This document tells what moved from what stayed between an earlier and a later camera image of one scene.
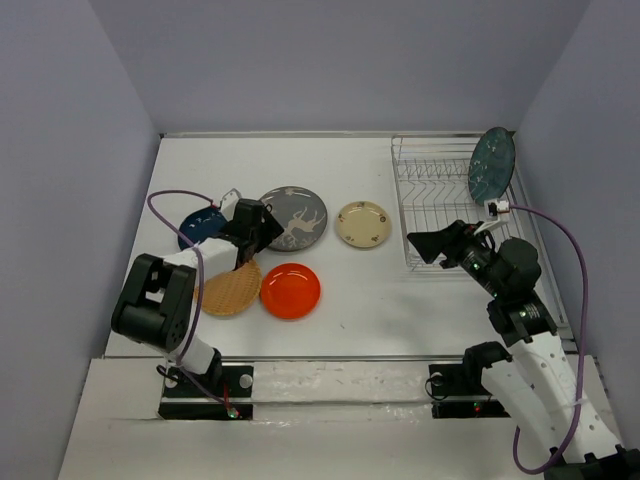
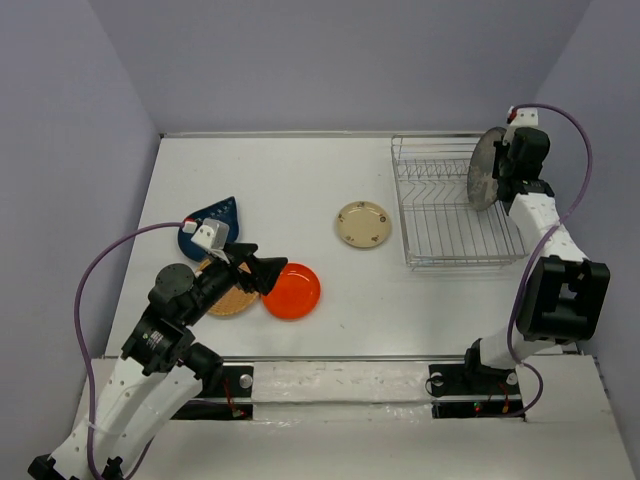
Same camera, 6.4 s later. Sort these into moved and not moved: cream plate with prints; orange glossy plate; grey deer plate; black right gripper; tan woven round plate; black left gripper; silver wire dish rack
Moved: black right gripper; black left gripper; grey deer plate
Not moved: silver wire dish rack; orange glossy plate; tan woven round plate; cream plate with prints
